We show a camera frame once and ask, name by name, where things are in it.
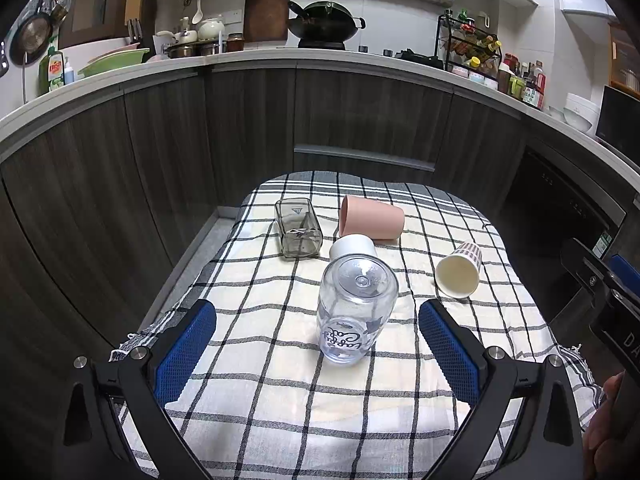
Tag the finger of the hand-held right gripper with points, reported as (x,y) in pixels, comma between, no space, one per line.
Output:
(582,265)

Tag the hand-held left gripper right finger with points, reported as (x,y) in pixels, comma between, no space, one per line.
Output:
(450,352)

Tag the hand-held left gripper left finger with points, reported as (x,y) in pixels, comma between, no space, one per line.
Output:
(182,352)

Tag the clear printed plastic cup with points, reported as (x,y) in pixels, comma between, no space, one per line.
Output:
(350,310)

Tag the striped paper cup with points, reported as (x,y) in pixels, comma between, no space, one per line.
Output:
(456,272)

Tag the white cup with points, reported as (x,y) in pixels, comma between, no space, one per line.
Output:
(351,246)

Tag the pink cup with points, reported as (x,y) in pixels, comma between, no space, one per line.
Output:
(372,217)

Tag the grey square glass cup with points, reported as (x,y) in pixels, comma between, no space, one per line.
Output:
(296,230)

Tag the person's right hand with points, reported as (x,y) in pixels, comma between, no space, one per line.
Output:
(602,420)

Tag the black built-in dishwasher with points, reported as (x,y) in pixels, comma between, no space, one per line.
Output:
(560,220)

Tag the black white checkered cloth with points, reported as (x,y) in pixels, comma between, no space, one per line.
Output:
(280,410)

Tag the black microwave oven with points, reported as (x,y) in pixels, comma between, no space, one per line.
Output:
(620,120)

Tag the stack of white bowls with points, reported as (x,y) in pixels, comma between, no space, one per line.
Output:
(581,112)

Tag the cluster of condiment bottles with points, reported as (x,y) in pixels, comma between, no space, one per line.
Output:
(522,82)

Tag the wooden shelf rack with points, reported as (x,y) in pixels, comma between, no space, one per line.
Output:
(625,60)

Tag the black bag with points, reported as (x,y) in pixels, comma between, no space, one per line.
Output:
(420,57)

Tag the green plastic tray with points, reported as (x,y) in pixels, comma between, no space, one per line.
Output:
(112,62)

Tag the white blue small bottle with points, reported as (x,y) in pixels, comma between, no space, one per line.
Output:
(69,74)

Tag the steel cooking pot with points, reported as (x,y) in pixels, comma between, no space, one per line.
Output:
(192,50)

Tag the green dish soap bottle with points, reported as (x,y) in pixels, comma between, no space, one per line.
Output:
(56,70)

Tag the black knife block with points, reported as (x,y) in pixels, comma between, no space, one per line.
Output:
(136,35)

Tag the white teapot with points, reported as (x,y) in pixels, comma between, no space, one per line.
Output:
(211,29)

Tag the white hanging ladle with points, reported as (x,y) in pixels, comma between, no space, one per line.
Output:
(197,12)

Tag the brown wooden cutting board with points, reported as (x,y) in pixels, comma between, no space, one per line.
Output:
(266,14)

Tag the hanging metal frying pan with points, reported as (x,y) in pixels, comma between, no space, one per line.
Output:
(32,35)

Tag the black wok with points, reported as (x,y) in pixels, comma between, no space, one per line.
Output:
(325,22)

